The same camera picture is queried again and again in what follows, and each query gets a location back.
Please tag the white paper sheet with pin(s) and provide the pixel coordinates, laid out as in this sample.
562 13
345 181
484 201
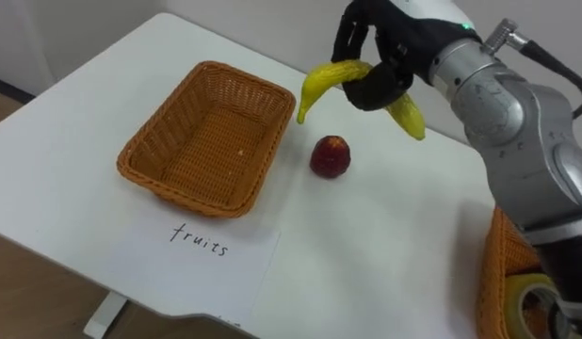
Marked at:
197 263

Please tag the yellow banana soft toy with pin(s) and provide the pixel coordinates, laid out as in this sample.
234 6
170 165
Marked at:
326 77

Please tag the yellow tape roll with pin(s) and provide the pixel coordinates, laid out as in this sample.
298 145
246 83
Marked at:
519 301

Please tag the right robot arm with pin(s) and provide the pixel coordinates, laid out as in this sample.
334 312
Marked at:
522 141

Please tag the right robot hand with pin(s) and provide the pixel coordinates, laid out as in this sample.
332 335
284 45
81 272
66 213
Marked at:
404 37

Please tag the red apple soft toy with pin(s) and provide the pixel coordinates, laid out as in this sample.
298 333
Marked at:
330 156

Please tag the white desk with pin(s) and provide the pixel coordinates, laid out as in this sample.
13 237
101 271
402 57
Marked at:
253 198

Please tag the large orange wicker basket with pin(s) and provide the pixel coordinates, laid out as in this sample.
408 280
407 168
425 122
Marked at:
208 141

